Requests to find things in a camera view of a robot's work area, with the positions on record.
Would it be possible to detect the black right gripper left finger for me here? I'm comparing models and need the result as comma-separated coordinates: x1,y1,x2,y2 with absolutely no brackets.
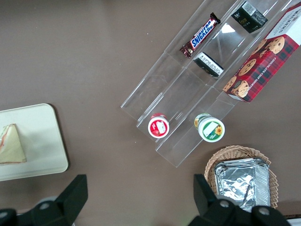
32,174,88,226

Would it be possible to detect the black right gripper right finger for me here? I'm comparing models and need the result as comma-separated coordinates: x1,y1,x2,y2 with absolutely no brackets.
187,174,253,226

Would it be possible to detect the triangle sandwich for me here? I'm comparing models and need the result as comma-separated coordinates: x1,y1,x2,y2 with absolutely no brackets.
0,124,27,166

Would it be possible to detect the light tan wicker basket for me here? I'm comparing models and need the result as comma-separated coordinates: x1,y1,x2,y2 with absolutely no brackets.
204,145,278,209

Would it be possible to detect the cream plastic tray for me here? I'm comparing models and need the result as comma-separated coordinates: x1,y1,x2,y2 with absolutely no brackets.
0,103,69,182

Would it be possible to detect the foil container stack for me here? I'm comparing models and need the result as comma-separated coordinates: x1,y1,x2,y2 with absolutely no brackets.
213,158,271,212

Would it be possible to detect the green lidded sunflower cup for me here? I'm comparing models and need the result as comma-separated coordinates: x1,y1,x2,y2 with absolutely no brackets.
194,113,226,143

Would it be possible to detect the red lidded cup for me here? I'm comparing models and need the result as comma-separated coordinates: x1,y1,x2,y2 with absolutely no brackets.
148,113,170,138

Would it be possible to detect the clear acrylic tiered rack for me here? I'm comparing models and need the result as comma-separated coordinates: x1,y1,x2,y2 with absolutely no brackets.
120,0,299,168

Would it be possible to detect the black box with white label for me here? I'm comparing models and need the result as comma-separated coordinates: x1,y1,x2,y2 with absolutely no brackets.
193,52,224,78

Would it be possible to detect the red tartan cookie box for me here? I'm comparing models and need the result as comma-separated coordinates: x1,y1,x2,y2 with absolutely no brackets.
222,1,301,104

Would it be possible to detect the Snickers chocolate bar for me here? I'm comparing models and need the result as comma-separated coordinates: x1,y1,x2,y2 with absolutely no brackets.
180,12,222,59

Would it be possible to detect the black box with face print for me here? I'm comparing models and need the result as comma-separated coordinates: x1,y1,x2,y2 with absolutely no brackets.
231,0,269,34

